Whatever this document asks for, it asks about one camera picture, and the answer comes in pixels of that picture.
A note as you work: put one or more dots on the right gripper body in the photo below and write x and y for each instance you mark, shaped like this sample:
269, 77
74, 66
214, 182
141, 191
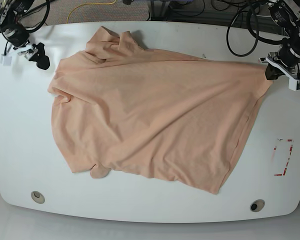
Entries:
19, 38

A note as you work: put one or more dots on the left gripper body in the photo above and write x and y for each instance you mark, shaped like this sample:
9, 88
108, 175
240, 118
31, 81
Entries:
288, 56

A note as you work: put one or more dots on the peach T-shirt with emoji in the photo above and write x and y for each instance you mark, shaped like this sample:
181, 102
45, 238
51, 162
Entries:
152, 112

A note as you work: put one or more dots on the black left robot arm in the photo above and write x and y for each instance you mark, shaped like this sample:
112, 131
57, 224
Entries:
285, 14

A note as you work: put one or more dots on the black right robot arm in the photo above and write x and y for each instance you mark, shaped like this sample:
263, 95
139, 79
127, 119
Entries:
17, 36

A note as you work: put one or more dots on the black tripod legs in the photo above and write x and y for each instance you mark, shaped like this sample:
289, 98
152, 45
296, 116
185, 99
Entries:
35, 10

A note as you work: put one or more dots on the red tape rectangle marking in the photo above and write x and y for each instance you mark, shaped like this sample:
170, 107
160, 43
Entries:
281, 156

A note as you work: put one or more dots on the right table grommet hole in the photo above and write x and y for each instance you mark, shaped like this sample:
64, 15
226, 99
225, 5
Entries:
257, 205

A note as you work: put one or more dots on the table grommet hole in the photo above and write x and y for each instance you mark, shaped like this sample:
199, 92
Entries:
257, 205
37, 197

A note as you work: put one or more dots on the left table grommet hole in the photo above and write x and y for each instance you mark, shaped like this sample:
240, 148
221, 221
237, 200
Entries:
37, 197

